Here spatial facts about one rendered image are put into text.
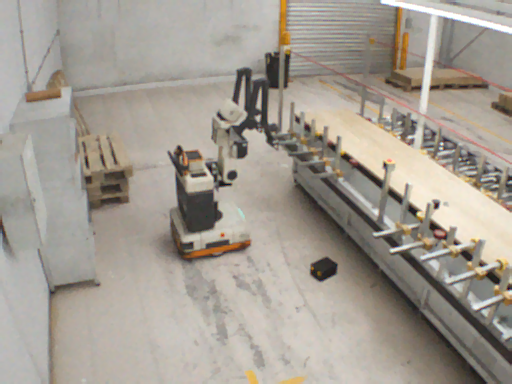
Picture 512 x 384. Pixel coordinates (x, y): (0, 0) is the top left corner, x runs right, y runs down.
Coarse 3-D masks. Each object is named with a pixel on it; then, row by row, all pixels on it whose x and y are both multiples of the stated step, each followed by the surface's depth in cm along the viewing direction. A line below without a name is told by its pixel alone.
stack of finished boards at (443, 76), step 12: (396, 72) 1006; (408, 72) 1011; (420, 72) 1021; (432, 72) 1031; (444, 72) 1043; (456, 72) 1055; (468, 72) 1069; (408, 84) 975; (420, 84) 976; (432, 84) 989
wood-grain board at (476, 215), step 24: (336, 120) 502; (360, 120) 505; (360, 144) 441; (384, 144) 443; (408, 168) 394; (432, 168) 396; (432, 192) 354; (456, 192) 355; (480, 192) 357; (432, 216) 321; (456, 216) 321; (480, 216) 322; (504, 216) 322; (456, 240) 296; (504, 240) 293
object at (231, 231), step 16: (176, 208) 448; (224, 208) 450; (224, 224) 424; (240, 224) 425; (176, 240) 430; (192, 240) 406; (208, 240) 412; (224, 240) 418; (240, 240) 425; (192, 256) 414
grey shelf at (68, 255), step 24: (24, 96) 358; (72, 96) 385; (24, 120) 301; (48, 120) 305; (72, 120) 388; (48, 144) 312; (72, 144) 319; (48, 168) 320; (72, 168) 327; (48, 192) 328; (72, 192) 336; (48, 216) 337; (72, 216) 344; (48, 240) 345; (72, 240) 353; (48, 264) 376; (72, 264) 363
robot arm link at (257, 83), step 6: (258, 78) 372; (264, 78) 371; (258, 84) 367; (264, 84) 369; (252, 90) 371; (258, 90) 371; (252, 96) 372; (252, 102) 374; (252, 108) 376; (252, 114) 379; (252, 120) 379; (246, 126) 380; (252, 126) 381
